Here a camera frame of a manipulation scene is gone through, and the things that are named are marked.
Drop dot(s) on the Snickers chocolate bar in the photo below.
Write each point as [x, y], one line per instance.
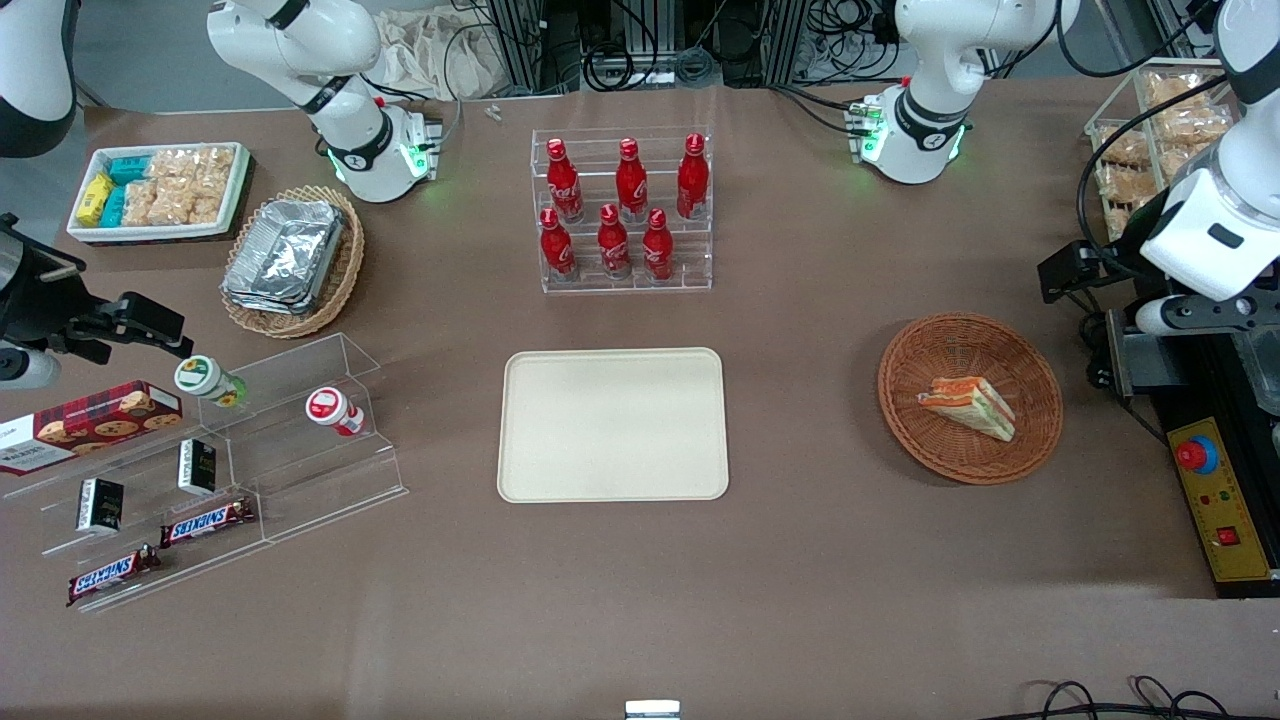
[110, 573]
[205, 522]

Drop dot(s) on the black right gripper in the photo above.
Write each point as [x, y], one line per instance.
[38, 300]

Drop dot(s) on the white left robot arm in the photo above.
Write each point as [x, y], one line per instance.
[930, 60]

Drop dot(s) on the grey metal bracket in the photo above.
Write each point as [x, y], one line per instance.
[1150, 355]

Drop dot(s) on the clear acrylic stepped shelf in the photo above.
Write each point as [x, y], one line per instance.
[300, 470]

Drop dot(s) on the white rectangular snack tray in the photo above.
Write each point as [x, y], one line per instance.
[236, 190]

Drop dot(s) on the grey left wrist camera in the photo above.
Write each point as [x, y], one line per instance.
[1195, 316]

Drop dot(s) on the red emergency stop button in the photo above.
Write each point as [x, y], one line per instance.
[1195, 455]

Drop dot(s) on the small black box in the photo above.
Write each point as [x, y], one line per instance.
[197, 467]
[100, 505]

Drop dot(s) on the cream plastic tray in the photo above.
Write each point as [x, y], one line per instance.
[612, 425]

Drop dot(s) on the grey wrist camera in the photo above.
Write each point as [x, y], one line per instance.
[25, 368]
[1195, 316]

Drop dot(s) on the brown round wicker basket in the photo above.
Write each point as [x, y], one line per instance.
[960, 345]

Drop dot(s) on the bagged fried snack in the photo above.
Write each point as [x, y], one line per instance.
[1122, 148]
[1125, 190]
[1185, 110]

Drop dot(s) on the clear rice cracker bag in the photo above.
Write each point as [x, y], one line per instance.
[215, 165]
[195, 203]
[172, 168]
[140, 203]

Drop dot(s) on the clear acrylic snack box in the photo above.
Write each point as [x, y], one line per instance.
[1105, 225]

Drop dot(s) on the red lid white cup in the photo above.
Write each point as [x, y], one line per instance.
[328, 407]

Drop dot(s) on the clear acrylic bottle rack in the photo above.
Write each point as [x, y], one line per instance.
[690, 255]

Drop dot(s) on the triangle sandwich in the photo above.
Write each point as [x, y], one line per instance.
[968, 405]

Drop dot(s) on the crumpled white plastic bag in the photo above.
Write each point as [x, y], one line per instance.
[430, 55]

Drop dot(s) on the light oval wicker basket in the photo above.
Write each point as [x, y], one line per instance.
[345, 270]

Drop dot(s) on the red tartan cookie box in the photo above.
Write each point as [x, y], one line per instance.
[90, 425]

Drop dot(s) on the teal snack packet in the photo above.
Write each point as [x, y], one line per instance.
[113, 207]
[130, 168]

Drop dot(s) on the stacked aluminium foil containers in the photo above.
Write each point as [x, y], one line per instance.
[285, 255]

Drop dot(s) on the red cola bottle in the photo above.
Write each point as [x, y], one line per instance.
[630, 185]
[614, 248]
[557, 250]
[692, 180]
[657, 250]
[563, 185]

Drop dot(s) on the aluminium frame profile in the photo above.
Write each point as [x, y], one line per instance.
[525, 40]

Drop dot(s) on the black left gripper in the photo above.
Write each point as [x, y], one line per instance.
[1118, 262]

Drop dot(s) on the yellow snack packet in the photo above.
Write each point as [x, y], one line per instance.
[95, 198]

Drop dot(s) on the black yellow control box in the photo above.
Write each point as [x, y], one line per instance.
[1225, 500]

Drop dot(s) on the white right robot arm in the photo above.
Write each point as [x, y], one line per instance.
[300, 50]

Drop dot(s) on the green lid white cup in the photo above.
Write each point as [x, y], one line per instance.
[200, 378]

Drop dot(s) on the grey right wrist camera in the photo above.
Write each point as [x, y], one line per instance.
[25, 368]

